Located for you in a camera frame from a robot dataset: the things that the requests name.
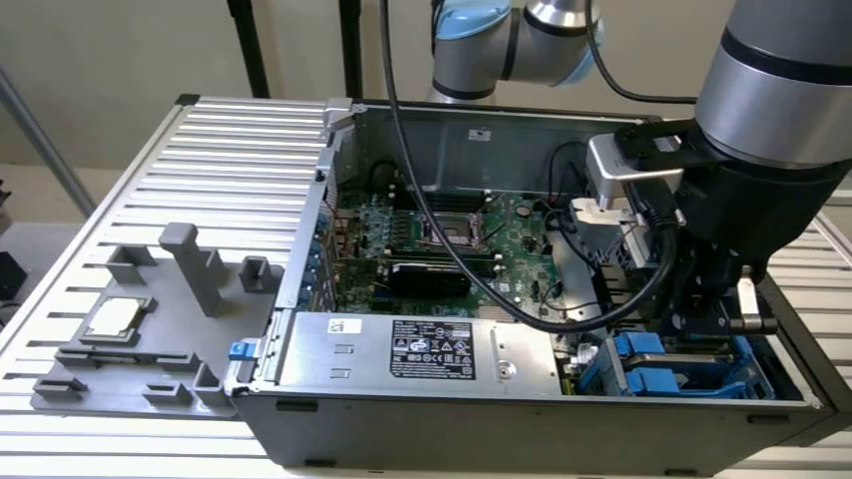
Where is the black box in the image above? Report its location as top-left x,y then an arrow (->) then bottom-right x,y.
0,251 -> 30,301

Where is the green motherboard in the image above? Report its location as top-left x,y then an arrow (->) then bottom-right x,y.
330,189 -> 600,320

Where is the blue disk bay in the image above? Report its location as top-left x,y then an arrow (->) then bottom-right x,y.
576,329 -> 779,400

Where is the CPU socket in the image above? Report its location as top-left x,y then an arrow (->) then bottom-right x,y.
414,210 -> 486,248

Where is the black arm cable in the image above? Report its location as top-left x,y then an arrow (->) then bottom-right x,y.
587,0 -> 699,106

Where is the silver power supply unit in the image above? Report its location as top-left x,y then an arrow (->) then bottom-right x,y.
276,310 -> 562,396

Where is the thin black wire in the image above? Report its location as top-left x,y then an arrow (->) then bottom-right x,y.
546,141 -> 595,236

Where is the open grey PC case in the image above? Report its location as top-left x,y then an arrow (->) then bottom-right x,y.
230,97 -> 839,469

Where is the black graphics card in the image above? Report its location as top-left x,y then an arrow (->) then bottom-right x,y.
388,261 -> 472,308

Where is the grey parts rack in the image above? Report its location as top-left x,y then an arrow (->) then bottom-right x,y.
30,222 -> 288,418

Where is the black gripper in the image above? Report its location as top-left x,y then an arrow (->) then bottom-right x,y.
663,122 -> 852,334

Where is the silver metal latch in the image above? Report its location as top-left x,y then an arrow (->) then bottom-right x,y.
727,263 -> 779,335

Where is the long black camera cable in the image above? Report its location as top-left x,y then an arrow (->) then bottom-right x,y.
380,0 -> 682,334

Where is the black tripod leg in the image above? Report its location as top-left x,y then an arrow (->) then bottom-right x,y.
224,0 -> 272,99
338,0 -> 367,99

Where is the grey metal pole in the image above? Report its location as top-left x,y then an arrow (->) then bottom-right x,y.
0,64 -> 96,217

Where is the silver CPU chip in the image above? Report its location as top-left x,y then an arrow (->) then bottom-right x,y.
88,296 -> 159,341

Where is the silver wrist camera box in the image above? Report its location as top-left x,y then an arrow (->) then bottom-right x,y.
584,132 -> 687,210

